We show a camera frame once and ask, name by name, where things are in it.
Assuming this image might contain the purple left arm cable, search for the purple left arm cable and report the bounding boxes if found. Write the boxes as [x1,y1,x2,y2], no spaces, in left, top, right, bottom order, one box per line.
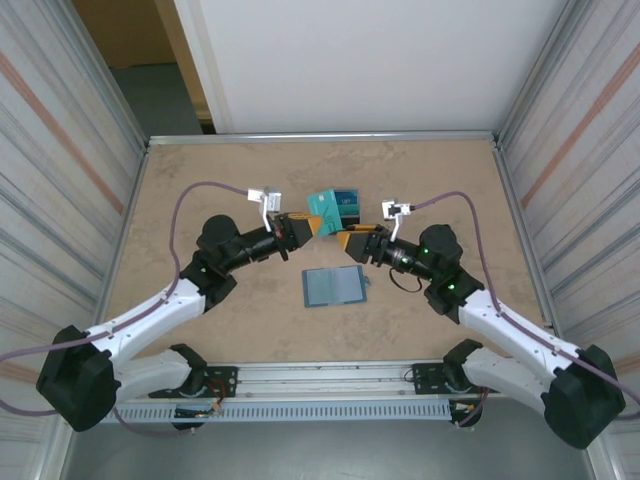
[0,181,254,437]

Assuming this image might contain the clear acrylic card stand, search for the clear acrylic card stand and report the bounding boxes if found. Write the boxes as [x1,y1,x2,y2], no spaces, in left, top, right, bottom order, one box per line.
[332,187,363,227]

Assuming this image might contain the small circuit board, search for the small circuit board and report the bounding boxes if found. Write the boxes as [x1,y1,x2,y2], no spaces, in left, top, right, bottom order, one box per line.
[173,402,222,419]

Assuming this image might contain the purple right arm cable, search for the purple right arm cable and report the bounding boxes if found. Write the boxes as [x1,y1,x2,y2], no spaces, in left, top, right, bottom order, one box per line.
[408,192,640,419]

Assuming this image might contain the aluminium corner post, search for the aluminium corner post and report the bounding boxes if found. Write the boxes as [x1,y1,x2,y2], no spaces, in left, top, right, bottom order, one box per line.
[67,0,152,151]
[497,0,594,149]

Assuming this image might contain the grey slotted cable duct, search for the grey slotted cable duct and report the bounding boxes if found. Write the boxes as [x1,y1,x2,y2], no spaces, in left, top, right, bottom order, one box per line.
[107,399,454,425]

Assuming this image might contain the blue card holder wallet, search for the blue card holder wallet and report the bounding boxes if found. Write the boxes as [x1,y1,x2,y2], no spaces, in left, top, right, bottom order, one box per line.
[301,265,374,309]

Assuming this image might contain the ribbed translucent side panel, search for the ribbed translucent side panel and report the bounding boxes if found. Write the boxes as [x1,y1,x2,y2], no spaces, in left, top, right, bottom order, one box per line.
[0,0,149,480]
[499,0,640,480]

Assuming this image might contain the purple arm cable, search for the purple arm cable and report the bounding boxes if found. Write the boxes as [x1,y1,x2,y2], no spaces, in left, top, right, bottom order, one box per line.
[408,192,640,419]
[0,181,254,437]

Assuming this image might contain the white door frame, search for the white door frame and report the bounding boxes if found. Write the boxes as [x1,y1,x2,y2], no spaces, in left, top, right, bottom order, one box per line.
[172,0,236,135]

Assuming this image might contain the aluminium frame cross bar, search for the aluminium frame cross bar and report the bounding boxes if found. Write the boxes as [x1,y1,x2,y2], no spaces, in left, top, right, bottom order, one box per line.
[147,130,501,148]

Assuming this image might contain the aluminium frame side bar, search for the aluminium frame side bar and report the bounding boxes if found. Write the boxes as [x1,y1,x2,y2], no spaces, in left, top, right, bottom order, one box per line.
[492,139,556,331]
[97,142,152,334]

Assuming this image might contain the brown wooden wall panel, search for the brown wooden wall panel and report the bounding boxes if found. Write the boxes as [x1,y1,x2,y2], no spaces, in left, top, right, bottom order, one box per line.
[72,0,177,69]

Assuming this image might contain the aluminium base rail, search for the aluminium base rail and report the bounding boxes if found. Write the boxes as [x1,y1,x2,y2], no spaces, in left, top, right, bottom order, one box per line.
[199,360,451,401]

